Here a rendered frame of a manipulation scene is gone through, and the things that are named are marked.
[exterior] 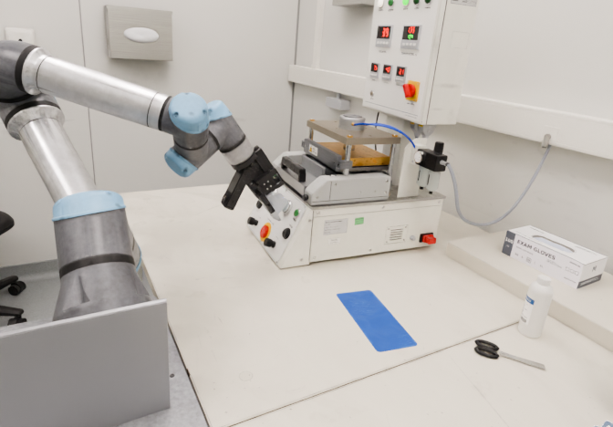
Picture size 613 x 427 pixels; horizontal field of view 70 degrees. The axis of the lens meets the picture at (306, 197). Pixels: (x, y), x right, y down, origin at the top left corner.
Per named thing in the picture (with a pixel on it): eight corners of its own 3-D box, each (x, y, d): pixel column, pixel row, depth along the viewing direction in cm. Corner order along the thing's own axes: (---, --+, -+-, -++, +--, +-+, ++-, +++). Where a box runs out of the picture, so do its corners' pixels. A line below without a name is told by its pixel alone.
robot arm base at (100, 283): (61, 321, 61) (54, 255, 65) (46, 344, 72) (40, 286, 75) (167, 303, 71) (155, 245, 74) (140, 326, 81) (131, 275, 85)
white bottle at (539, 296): (540, 330, 104) (556, 275, 99) (540, 341, 99) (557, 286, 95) (517, 323, 106) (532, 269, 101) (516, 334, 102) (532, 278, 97)
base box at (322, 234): (378, 210, 172) (383, 168, 166) (441, 253, 140) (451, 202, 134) (244, 223, 150) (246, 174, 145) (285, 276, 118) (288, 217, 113)
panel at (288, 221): (246, 223, 148) (271, 174, 146) (277, 265, 123) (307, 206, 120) (241, 222, 147) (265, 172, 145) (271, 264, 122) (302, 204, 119)
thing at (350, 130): (367, 145, 156) (371, 109, 151) (422, 170, 129) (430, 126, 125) (305, 147, 146) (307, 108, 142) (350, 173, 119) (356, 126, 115)
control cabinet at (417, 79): (384, 166, 166) (410, -22, 144) (442, 195, 137) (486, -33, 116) (346, 168, 159) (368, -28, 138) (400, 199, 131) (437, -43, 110)
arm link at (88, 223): (46, 265, 68) (39, 187, 72) (71, 285, 80) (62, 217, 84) (129, 247, 71) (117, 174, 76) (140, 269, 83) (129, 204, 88)
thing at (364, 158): (355, 152, 151) (358, 125, 148) (391, 171, 132) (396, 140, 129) (308, 154, 144) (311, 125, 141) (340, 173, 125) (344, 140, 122)
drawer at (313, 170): (355, 171, 154) (358, 151, 152) (390, 192, 136) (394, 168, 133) (275, 176, 142) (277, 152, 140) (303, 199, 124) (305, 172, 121)
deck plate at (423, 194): (383, 168, 167) (384, 165, 166) (445, 198, 137) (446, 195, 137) (269, 173, 148) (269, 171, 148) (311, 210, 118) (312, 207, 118)
